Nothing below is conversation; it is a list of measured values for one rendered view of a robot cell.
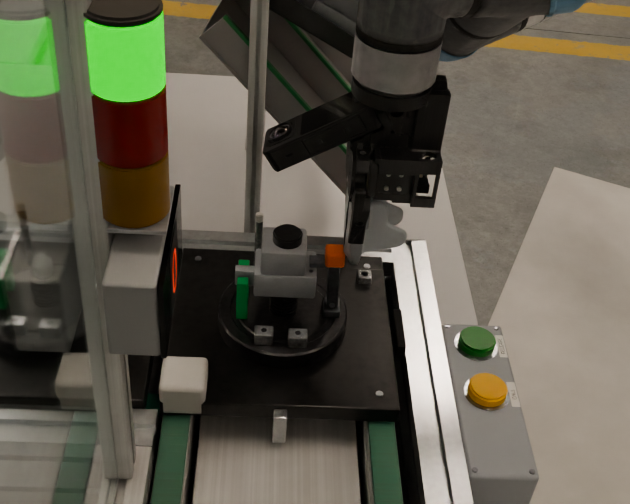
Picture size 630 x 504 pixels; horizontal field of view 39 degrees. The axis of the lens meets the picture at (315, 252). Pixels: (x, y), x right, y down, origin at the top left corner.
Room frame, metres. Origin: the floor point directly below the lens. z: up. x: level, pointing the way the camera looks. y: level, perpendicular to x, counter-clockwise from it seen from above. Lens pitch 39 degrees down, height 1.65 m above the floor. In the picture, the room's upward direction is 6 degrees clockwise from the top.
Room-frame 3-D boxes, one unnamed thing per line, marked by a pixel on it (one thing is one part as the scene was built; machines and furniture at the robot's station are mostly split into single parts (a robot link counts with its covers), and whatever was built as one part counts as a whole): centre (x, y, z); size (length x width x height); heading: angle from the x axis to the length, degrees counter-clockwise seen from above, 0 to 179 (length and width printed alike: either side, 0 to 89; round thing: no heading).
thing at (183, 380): (0.59, 0.12, 0.97); 0.05 x 0.05 x 0.04; 5
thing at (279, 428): (0.57, 0.02, 0.95); 0.01 x 0.01 x 0.04; 5
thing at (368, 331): (0.70, 0.03, 0.96); 0.24 x 0.24 x 0.02; 5
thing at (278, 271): (0.70, 0.04, 1.06); 0.08 x 0.04 x 0.07; 95
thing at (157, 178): (0.50, 0.13, 1.28); 0.05 x 0.05 x 0.05
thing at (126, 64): (0.50, 0.13, 1.38); 0.05 x 0.05 x 0.05
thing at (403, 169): (0.71, -0.06, 1.21); 0.09 x 0.08 x 0.12; 95
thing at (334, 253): (0.70, -0.01, 1.04); 0.04 x 0.02 x 0.08; 95
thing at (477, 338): (0.70, -0.19, 0.96); 0.04 x 0.04 x 0.02
